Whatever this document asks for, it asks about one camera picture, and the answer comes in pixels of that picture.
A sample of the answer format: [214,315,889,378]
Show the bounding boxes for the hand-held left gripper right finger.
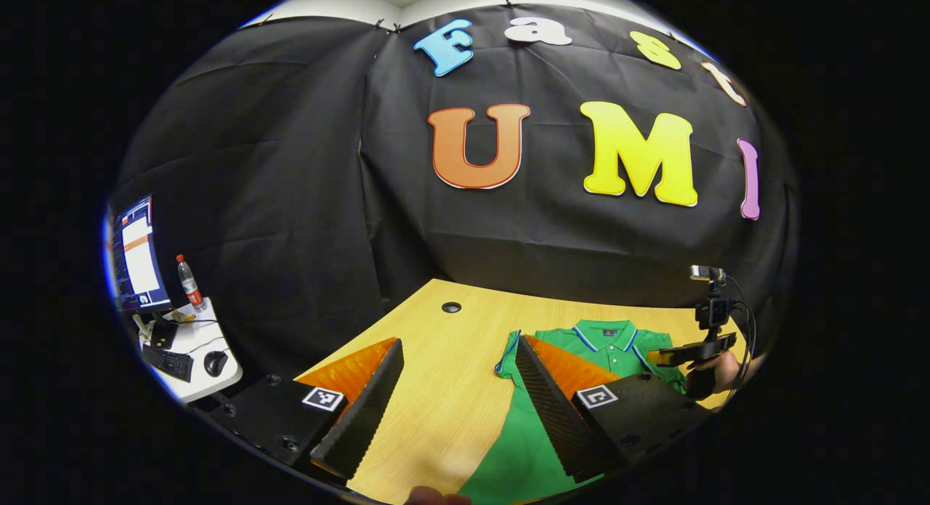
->
[516,335,716,484]

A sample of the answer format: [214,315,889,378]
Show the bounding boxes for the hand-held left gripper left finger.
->
[206,336,405,485]

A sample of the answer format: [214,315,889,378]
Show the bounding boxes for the green T-shirt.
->
[458,319,687,505]

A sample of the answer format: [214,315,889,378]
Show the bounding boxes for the white side desk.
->
[134,298,243,404]

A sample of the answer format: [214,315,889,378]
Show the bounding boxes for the black keyboard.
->
[141,344,194,384]

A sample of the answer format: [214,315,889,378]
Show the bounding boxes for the clear bottle with red label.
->
[176,254,207,311]

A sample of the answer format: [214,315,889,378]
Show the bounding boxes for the computer monitor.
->
[109,194,173,315]

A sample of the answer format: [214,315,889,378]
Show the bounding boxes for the black cable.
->
[723,275,758,382]

